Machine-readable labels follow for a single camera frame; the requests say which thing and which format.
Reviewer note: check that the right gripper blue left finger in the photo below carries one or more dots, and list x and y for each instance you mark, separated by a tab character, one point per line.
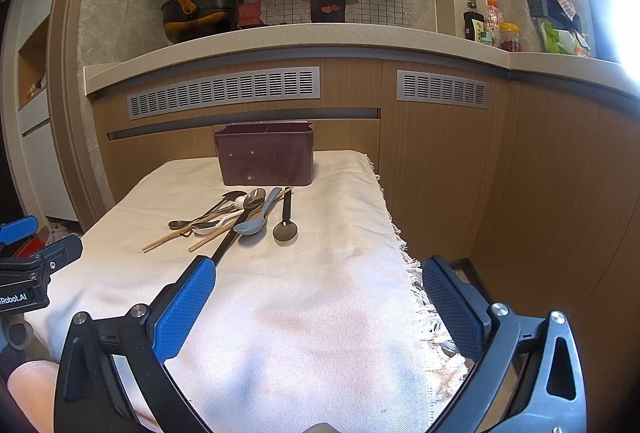
89	394

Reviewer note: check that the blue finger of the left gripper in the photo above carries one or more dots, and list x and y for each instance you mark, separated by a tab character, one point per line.
18	230
56	255

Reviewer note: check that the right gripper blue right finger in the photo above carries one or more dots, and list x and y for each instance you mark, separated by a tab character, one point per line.
549	395

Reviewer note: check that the wooden chopstick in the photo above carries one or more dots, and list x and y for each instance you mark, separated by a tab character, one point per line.
231	224
186	229

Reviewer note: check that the dark metal spoon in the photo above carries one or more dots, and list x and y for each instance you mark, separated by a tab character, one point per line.
179	223

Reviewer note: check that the white plastic spoon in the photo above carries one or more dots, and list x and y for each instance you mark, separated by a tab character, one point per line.
205	228

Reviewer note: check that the grey-blue plastic spoon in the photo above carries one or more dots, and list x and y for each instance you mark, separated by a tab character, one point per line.
254	226

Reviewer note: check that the smoky translucent black-handled spoon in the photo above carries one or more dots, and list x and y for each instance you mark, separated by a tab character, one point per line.
286	230

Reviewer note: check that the gloved left hand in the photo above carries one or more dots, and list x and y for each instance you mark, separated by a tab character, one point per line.
16	334

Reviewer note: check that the maroon plastic utensil box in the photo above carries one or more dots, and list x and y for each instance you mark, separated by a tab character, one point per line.
266	153

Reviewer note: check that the cream white table cloth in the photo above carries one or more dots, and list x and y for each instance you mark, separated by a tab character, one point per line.
332	326

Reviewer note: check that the left grey vent grille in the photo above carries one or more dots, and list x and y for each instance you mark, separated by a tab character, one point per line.
254	86

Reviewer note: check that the grey vent grille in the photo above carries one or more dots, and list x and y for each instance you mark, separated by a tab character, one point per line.
254	86
430	88

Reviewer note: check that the right grey vent grille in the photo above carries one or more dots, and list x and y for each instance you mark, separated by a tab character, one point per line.
430	88

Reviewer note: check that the green packaging bag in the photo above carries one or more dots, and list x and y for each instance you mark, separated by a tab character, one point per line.
564	42

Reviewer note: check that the yellow lid red jar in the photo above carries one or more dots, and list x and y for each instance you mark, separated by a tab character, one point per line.
509	37

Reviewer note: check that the dark soy sauce bottle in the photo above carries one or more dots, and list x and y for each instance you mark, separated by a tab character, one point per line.
474	25

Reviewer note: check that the orange cap clear bottle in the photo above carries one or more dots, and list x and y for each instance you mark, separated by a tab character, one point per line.
493	20

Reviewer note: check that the black wok yellow handle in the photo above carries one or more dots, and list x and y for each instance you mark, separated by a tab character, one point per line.
185	20

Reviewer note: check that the dark wall utensil holder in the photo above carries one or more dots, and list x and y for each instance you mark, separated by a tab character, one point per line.
561	13

